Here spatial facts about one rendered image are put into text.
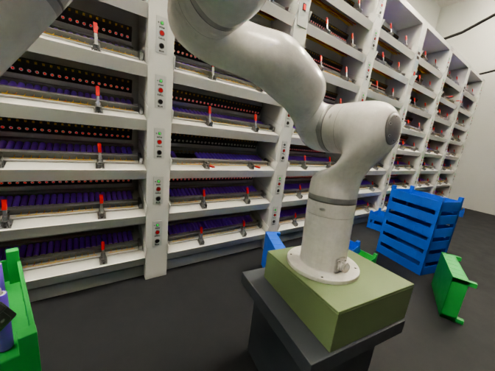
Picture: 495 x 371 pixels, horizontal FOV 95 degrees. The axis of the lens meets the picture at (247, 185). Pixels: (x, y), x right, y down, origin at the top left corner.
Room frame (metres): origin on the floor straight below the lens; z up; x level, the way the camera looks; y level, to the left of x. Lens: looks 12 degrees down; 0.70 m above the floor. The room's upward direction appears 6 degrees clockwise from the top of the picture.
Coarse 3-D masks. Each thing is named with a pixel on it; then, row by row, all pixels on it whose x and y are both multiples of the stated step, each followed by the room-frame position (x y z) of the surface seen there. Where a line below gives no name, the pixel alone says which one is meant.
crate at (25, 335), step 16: (16, 256) 0.44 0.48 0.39; (16, 272) 0.44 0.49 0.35; (16, 288) 0.42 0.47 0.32; (16, 304) 0.38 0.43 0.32; (16, 320) 0.34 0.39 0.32; (32, 320) 0.30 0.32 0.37; (16, 336) 0.31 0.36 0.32; (32, 336) 0.25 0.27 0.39; (16, 352) 0.29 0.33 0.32; (32, 352) 0.25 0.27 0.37; (0, 368) 0.23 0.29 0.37; (16, 368) 0.24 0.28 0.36; (32, 368) 0.25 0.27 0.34
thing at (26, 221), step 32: (0, 192) 0.78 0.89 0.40; (32, 192) 0.82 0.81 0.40; (64, 192) 0.87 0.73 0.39; (96, 192) 0.93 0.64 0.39; (128, 192) 0.99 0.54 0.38; (0, 224) 0.66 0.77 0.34; (32, 224) 0.72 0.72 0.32; (64, 224) 0.76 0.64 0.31; (96, 224) 0.82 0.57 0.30; (128, 224) 0.89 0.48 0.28
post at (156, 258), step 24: (144, 24) 0.97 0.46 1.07; (168, 24) 0.96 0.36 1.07; (168, 48) 0.96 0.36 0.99; (168, 72) 0.96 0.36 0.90; (144, 96) 0.96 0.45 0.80; (168, 96) 0.96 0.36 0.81; (168, 120) 0.96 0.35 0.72; (144, 144) 0.95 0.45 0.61; (168, 144) 0.96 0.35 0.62; (168, 168) 0.97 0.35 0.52; (144, 192) 0.94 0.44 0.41; (168, 192) 0.97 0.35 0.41; (168, 216) 0.97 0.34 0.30; (144, 240) 0.94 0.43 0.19; (144, 264) 0.93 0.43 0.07
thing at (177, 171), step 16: (176, 144) 1.15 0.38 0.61; (192, 144) 1.20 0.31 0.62; (272, 160) 1.35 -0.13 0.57; (176, 176) 1.00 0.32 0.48; (192, 176) 1.04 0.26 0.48; (208, 176) 1.09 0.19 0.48; (224, 176) 1.14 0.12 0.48; (240, 176) 1.20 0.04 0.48; (256, 176) 1.26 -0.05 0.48; (272, 176) 1.33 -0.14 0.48
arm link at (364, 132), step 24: (336, 120) 0.53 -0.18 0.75; (360, 120) 0.49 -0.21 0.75; (384, 120) 0.47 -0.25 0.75; (336, 144) 0.54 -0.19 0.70; (360, 144) 0.48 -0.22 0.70; (384, 144) 0.48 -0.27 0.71; (336, 168) 0.51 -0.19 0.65; (360, 168) 0.51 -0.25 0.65; (312, 192) 0.56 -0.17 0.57; (336, 192) 0.52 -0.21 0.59
